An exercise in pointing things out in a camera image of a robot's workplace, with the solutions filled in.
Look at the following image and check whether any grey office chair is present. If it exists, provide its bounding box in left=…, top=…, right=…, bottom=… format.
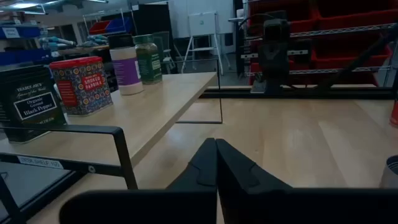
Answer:
left=151, top=30, right=178, bottom=75

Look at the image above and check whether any blue plastic storage bin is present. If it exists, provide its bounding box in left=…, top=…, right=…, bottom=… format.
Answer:
left=104, top=17, right=131, bottom=34
left=0, top=49, right=52, bottom=66
left=0, top=26, right=41, bottom=40

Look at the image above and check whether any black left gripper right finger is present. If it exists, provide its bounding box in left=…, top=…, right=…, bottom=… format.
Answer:
left=216, top=138, right=398, bottom=224

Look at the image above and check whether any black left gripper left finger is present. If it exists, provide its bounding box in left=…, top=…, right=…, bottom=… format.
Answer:
left=58, top=138, right=218, bottom=224

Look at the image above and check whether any white folding step ladder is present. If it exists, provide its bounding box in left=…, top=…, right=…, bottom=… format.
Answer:
left=182, top=11, right=233, bottom=75

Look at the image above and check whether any black aluminium table frame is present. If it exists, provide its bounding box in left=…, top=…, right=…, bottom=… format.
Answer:
left=198, top=29, right=398, bottom=101

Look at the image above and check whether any wooden desk shelf black frame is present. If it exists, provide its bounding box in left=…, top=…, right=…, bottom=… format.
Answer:
left=0, top=58, right=223, bottom=224

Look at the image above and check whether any smoked paprika spice tin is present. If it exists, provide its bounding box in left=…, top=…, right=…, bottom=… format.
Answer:
left=49, top=56, right=114, bottom=117

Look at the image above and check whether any purple label spice jar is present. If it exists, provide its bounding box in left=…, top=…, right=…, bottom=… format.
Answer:
left=108, top=33, right=145, bottom=96

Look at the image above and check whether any black pepper spice tin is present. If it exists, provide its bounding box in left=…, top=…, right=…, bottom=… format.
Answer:
left=0, top=64, right=68, bottom=144

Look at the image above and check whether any metal wire shelving rack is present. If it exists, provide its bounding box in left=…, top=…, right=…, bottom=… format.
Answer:
left=242, top=0, right=398, bottom=88

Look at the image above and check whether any red Fanta soda can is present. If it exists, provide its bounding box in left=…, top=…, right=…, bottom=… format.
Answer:
left=389, top=99, right=398, bottom=128

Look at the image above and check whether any green oregano glass jar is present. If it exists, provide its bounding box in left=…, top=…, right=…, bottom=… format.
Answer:
left=132, top=34, right=163, bottom=85

